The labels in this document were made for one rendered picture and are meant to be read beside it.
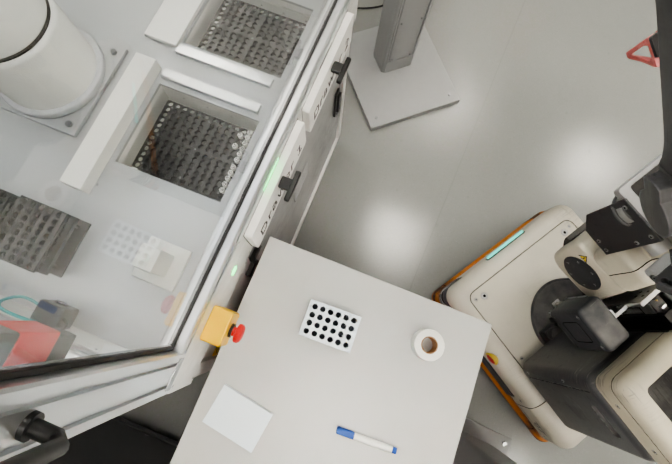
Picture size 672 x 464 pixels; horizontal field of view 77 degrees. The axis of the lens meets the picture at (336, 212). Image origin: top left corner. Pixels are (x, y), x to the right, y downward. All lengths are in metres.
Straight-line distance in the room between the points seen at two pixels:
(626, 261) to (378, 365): 0.60
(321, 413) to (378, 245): 0.96
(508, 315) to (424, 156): 0.79
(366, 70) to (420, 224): 0.77
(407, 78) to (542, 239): 0.95
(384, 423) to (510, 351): 0.71
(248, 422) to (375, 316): 0.37
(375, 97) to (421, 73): 0.26
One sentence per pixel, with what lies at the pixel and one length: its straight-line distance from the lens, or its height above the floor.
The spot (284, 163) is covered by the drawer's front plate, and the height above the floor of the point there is 0.93.
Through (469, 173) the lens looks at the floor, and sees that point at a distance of 2.03.
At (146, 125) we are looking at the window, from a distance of 0.47.
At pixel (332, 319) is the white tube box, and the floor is 0.80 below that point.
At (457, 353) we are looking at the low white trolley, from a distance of 1.09.
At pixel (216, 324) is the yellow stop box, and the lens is 0.91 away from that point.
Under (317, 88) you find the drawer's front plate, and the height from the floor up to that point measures 0.93.
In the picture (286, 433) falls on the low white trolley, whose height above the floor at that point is 0.76.
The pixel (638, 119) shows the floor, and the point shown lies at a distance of 2.54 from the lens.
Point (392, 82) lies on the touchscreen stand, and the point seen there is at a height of 0.04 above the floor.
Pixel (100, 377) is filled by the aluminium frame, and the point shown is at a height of 1.27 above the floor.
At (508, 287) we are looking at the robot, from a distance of 1.67.
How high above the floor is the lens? 1.80
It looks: 75 degrees down
